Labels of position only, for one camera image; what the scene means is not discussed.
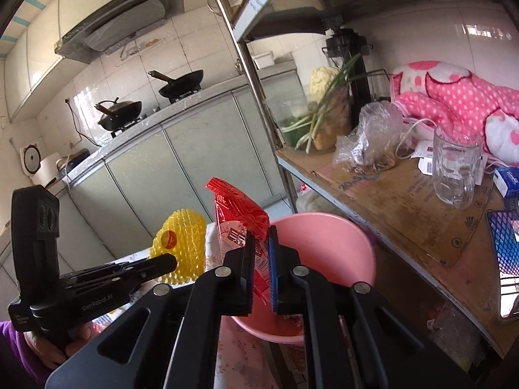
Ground pink plastic bucket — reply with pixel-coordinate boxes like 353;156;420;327
231;212;377;343

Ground white wall cabinets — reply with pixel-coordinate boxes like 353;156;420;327
0;0;183;124

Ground black induction cooker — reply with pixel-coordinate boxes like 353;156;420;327
57;148;91;175

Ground white container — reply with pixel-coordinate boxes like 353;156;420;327
251;52;275;69

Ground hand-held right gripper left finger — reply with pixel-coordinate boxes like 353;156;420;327
44;233;256;389

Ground green onions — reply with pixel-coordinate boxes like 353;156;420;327
280;53;390;152

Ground black wok with lid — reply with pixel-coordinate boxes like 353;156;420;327
94;97;143;131

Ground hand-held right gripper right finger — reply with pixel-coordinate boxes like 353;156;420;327
268;226;475;389

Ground black blender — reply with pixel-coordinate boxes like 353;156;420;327
322;18;384;106

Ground white paper tags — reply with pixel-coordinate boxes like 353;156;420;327
411;140;436;175

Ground glass mug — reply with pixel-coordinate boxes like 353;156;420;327
432;124;484;210

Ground small blue white box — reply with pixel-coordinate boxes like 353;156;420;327
494;166;519;199

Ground clear plastic bag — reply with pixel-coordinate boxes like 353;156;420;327
332;102;406;171

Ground crumpled clear plastic bags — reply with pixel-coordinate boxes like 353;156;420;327
430;300;487;373

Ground black power cable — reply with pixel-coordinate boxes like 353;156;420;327
65;98;104;147

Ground wire strainer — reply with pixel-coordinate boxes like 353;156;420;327
207;0;248;15

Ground red printed plastic bag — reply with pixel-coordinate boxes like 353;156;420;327
296;184;337;215

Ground pale green base cabinets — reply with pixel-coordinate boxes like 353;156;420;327
0;71;303;276

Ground black smartphone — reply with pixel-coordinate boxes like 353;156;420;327
487;208;519;321

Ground black frying pan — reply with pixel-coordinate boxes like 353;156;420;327
148;70;204;100

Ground clear plastic container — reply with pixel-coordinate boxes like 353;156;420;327
263;89;313;150

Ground white rice cooker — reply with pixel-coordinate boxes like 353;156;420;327
20;143;61;187

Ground white cable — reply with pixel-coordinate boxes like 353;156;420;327
395;117;441;160

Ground cardboard shelf liner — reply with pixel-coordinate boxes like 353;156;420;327
278;146;519;357

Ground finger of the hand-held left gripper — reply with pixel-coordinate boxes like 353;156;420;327
69;254;178;288

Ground person's left hand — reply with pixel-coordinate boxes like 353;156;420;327
24;320;96;369

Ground gas stove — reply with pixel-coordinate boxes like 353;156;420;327
109;87;203;138

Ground metal shelf rack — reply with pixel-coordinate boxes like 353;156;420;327
200;0;519;357

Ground brown potato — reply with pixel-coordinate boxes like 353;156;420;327
314;125;337;150

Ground dark green vegetable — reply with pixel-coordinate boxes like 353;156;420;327
282;117;313;147

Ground range hood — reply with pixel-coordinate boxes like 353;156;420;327
54;0;185;64

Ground yellow foam fruit net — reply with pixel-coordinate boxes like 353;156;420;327
149;208;207;284

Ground cauliflower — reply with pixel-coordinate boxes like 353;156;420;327
309;67;341;98

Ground pink polka dot plush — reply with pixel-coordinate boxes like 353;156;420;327
390;61;519;165

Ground red snack bag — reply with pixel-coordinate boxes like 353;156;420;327
206;177;270;304

